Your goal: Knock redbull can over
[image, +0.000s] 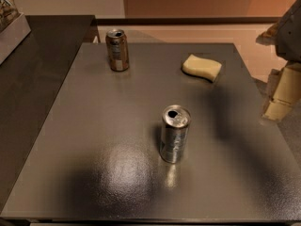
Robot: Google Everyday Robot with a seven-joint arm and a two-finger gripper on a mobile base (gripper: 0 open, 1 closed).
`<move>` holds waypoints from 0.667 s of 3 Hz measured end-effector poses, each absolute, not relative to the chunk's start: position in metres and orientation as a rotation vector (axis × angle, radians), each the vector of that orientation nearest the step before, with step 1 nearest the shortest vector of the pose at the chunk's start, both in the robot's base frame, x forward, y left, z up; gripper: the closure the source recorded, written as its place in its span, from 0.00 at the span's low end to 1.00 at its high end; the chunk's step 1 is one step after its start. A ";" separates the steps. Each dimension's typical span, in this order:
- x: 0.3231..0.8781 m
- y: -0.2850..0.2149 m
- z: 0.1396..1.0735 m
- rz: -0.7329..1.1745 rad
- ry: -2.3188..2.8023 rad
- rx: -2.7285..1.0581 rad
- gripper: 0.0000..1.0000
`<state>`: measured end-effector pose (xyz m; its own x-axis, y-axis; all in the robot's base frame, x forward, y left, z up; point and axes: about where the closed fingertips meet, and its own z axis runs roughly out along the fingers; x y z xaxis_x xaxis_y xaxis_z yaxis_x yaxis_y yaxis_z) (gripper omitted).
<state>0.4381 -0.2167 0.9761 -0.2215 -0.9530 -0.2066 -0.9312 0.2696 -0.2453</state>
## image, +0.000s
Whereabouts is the silver redbull can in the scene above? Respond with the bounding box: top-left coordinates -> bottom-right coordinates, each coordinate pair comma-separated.
160,105 -> 191,164

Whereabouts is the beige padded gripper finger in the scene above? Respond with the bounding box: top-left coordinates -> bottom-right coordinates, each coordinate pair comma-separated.
262,62 -> 301,121
256,23 -> 279,46

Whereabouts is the white box with items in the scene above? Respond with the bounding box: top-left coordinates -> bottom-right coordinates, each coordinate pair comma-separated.
0,0 -> 31,64

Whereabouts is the yellow sponge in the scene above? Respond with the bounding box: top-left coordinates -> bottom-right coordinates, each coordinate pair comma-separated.
182,55 -> 222,82

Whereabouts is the dark side table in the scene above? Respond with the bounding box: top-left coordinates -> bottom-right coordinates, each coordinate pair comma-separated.
0,15 -> 97,212

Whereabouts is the brown soda can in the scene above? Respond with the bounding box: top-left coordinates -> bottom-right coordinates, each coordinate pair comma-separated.
105,29 -> 129,72

